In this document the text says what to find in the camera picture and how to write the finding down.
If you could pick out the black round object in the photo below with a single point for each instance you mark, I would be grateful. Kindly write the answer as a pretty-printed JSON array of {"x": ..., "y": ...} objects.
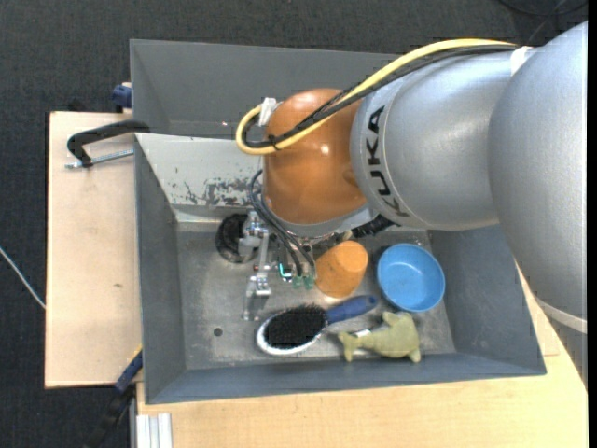
[{"x": 228, "y": 238}]

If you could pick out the orange cup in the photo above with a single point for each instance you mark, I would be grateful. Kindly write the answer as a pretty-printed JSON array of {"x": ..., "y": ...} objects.
[{"x": 342, "y": 269}]

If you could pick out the pale wood board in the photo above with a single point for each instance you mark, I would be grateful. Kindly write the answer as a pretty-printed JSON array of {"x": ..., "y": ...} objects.
[{"x": 88, "y": 250}]

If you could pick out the green toy dolphin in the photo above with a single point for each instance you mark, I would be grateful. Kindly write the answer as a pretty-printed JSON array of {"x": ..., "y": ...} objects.
[{"x": 394, "y": 339}]

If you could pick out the grey metal bin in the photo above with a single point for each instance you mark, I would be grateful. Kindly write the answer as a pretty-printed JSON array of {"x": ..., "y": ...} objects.
[{"x": 200, "y": 297}]

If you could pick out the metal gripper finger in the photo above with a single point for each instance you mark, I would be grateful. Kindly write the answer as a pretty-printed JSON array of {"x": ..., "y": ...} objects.
[
  {"x": 254, "y": 231},
  {"x": 257, "y": 292}
]

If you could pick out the blue bowl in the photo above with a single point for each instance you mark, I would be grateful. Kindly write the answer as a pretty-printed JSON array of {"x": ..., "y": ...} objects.
[{"x": 410, "y": 278}]

